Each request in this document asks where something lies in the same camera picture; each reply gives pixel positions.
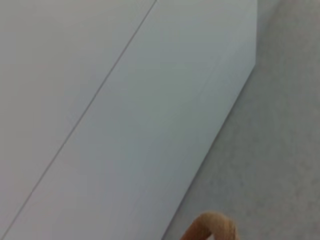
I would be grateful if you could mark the brown woven handbag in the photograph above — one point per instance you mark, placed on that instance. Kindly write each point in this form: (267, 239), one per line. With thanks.
(215, 222)

